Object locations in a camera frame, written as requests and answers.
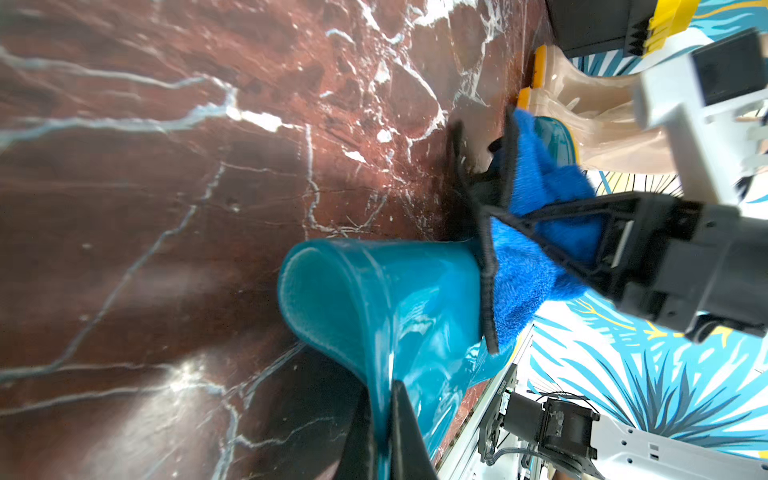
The aluminium front rail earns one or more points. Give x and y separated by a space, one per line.
460 451

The blue grey cloth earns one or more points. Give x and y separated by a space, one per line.
516 275

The yellow black toolbox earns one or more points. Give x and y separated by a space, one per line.
632 27

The beige boot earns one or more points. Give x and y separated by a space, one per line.
558 86
606 145

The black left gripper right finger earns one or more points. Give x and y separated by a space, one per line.
409 458

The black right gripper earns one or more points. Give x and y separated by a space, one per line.
686 266

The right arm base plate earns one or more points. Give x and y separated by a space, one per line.
492 422

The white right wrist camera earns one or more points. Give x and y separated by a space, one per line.
707 102

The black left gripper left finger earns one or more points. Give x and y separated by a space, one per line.
360 453

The teal rubber boot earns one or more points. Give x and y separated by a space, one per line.
394 310

